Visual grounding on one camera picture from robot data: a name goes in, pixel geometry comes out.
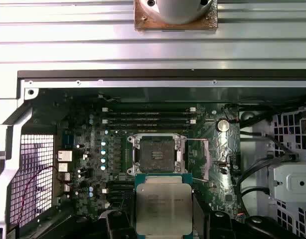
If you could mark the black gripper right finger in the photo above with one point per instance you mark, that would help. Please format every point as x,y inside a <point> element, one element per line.
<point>217,226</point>

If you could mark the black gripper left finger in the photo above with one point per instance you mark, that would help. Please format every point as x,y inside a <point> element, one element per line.
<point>115,226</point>

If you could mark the thin metal locking lever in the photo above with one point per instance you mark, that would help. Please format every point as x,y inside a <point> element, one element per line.
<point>200,179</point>

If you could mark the silver square CPU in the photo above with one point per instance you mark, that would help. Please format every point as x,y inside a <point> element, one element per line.
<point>163,206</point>

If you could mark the RAM slot with white clips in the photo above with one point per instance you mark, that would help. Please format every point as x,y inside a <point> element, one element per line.
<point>118,191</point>
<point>148,121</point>
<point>148,109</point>

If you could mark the black RAM slot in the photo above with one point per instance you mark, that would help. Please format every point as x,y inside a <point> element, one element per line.
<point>120,184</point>
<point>148,115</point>
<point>148,128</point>

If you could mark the CPU socket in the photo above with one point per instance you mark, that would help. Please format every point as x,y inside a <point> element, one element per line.
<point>156,154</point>

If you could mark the green motherboard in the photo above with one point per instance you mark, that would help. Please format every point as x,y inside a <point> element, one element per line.
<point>217,194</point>

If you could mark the silver metal disk cage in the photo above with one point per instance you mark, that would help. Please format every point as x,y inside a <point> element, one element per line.
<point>292,179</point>

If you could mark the round silver coin battery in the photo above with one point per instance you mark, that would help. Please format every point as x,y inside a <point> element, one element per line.
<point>222,125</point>

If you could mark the black open PC case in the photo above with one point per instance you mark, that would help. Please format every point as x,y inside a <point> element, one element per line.
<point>143,83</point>

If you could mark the brown square base plate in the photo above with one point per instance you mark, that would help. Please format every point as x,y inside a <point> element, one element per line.
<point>143,23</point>

